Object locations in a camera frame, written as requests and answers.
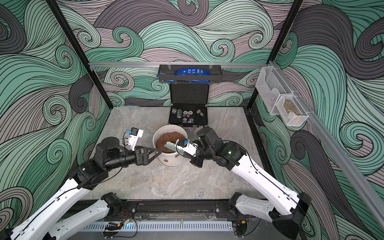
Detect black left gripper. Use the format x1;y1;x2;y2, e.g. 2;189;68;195
105;144;161;171

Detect white ceramic pot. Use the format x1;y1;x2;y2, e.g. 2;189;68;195
153;125;188;167

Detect teal scrub brush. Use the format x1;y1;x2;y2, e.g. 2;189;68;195
164;142;186;154

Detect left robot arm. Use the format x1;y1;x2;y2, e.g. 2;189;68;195
1;136;162;240

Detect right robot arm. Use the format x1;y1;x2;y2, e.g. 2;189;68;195
178;126;312;240

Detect brown mud in pot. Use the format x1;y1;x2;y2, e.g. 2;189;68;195
155;131;186;154

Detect black poker chip case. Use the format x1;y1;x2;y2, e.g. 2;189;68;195
169;83;210;128

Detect blue item in tray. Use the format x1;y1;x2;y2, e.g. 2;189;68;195
174;68;211;76

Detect small clear plastic bin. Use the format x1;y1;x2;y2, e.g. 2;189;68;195
276;95;309;128

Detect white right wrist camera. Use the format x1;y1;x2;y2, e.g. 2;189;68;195
176;139;199;158

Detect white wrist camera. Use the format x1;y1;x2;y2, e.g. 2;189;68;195
123;128;144;151
176;139;199;158

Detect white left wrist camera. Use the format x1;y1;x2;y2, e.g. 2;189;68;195
123;128;144;151

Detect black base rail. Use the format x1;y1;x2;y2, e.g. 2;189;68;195
104;199;256;222

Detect white perforated cable duct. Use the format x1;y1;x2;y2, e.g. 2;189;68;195
80;220;234;233

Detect black wall shelf tray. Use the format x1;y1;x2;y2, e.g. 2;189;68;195
157;64;223;84

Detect clear plastic wall bin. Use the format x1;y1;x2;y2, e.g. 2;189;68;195
256;66;293;116

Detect aluminium wall rail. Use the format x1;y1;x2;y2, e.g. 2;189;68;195
89;61;267;69

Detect side aluminium rail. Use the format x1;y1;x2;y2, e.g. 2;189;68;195
268;61;384;228

